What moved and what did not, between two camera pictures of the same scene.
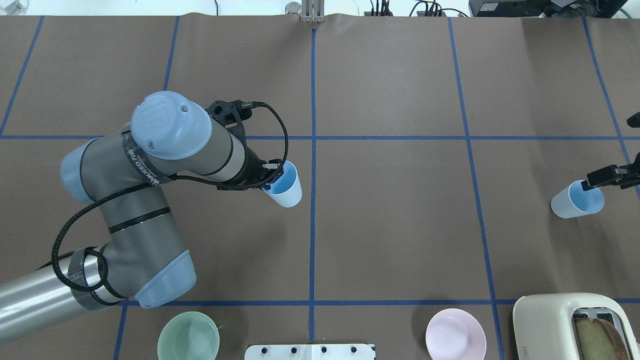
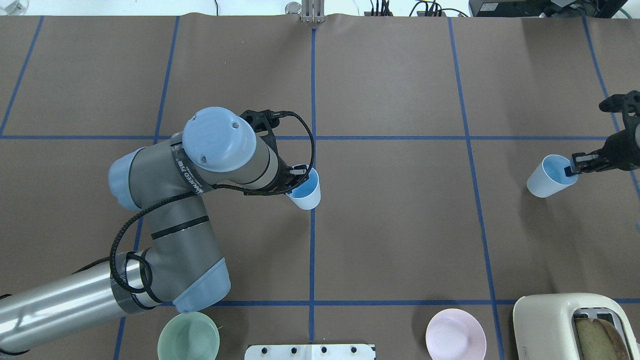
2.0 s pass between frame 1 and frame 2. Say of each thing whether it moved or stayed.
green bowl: stayed
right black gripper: moved
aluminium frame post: stayed
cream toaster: stayed
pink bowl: stayed
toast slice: stayed
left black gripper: moved
